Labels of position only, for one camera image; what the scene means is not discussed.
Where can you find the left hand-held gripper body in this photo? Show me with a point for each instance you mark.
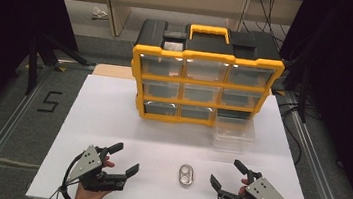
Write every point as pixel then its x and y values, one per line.
pixel 87 166

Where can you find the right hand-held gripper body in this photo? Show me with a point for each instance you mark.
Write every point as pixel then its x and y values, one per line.
pixel 266 194

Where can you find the small oval metal tin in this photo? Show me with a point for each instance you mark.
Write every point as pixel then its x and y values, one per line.
pixel 186 175

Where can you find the clear plastic drawer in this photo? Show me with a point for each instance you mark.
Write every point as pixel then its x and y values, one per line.
pixel 234 135

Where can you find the yellow black organizer cabinet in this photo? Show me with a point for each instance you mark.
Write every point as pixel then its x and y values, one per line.
pixel 208 44

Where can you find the light wooden board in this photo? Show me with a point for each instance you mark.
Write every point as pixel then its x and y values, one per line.
pixel 114 71

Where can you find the group of clear cabinet drawers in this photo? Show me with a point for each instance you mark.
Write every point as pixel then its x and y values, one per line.
pixel 162 66

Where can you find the black tripod stand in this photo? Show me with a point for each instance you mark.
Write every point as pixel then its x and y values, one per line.
pixel 40 55

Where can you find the white crumpled paper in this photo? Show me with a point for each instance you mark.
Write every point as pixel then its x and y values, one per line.
pixel 99 13

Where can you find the dark curtain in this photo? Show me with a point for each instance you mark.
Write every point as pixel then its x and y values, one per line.
pixel 8 26
pixel 351 82

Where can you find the beige wooden partition panel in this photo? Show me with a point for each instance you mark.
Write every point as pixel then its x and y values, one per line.
pixel 116 8

